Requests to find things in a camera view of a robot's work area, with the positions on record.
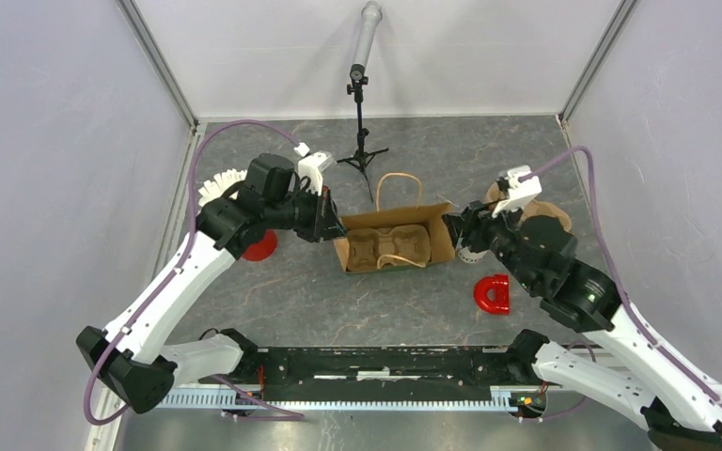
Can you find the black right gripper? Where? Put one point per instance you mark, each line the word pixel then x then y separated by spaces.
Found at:
pixel 473 214

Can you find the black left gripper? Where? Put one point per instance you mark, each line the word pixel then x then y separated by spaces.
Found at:
pixel 325 224

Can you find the white paper coffee cup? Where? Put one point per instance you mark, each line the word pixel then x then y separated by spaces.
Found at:
pixel 466 255

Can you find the single brown pulp cup carrier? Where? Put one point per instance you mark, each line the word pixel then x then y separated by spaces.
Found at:
pixel 372 249

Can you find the green brown paper bag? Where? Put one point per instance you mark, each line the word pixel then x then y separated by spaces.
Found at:
pixel 417 213

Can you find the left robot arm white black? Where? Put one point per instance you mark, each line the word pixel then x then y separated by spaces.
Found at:
pixel 235 209

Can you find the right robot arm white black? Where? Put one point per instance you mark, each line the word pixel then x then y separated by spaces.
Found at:
pixel 673 401

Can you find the red cup holder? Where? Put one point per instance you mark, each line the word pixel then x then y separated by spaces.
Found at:
pixel 263 248

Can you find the red horseshoe shaped object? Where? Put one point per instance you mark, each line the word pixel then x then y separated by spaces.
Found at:
pixel 492 294

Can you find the brown pulp cup carriers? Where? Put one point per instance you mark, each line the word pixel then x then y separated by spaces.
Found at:
pixel 533 208

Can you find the black tripod with grey tube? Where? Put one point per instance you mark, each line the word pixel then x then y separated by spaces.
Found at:
pixel 371 16

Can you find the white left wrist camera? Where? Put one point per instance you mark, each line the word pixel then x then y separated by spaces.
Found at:
pixel 311 167

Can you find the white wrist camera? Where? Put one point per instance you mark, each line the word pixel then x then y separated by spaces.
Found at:
pixel 311 167
pixel 518 186

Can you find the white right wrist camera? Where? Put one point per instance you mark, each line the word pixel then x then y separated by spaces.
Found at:
pixel 518 186

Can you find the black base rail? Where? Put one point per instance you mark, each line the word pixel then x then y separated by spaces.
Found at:
pixel 388 374

